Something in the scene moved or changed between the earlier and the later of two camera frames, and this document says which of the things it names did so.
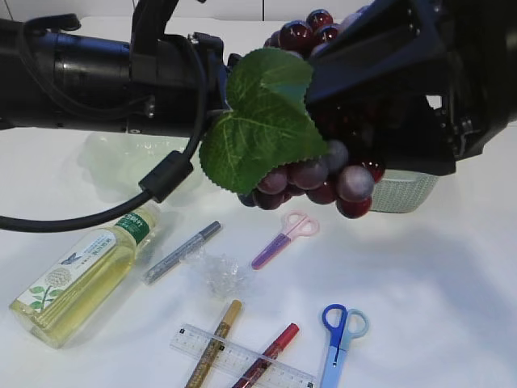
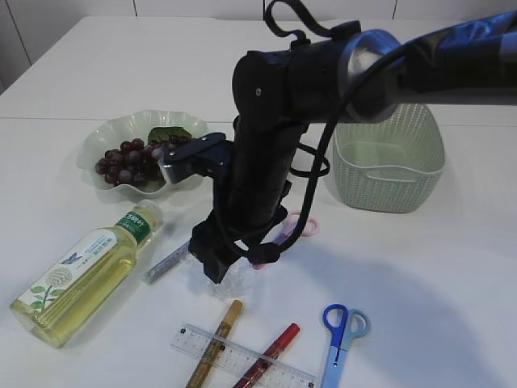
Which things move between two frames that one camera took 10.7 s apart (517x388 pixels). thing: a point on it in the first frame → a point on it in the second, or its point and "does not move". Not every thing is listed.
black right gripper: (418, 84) → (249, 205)
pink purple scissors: (295, 224) does not move
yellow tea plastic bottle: (94, 266) does not move
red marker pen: (258, 369) does not move
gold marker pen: (214, 345) does not move
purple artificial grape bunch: (269, 147) → (136, 161)
